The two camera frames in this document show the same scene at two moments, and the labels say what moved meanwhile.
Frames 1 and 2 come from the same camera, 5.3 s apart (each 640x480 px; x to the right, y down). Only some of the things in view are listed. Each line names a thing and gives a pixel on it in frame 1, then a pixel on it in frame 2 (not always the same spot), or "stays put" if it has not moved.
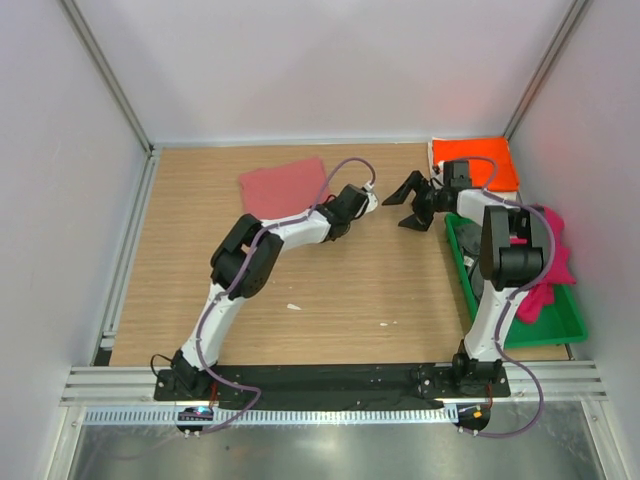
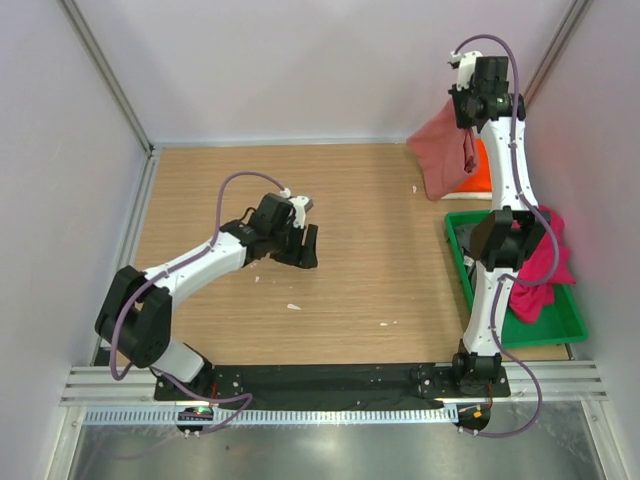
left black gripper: x=326 y=204 → x=301 y=255
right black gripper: x=422 y=219 → x=461 y=121
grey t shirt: x=469 y=236 stays put
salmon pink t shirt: x=285 y=189 → x=446 y=153
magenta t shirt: x=537 y=304 stays put
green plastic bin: x=561 y=322 stays put
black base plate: x=333 y=387 stays put
